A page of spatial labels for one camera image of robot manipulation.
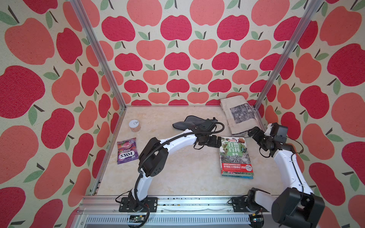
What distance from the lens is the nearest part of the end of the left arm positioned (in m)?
0.67

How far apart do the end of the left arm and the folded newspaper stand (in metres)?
0.27

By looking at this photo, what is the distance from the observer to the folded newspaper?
3.39ft
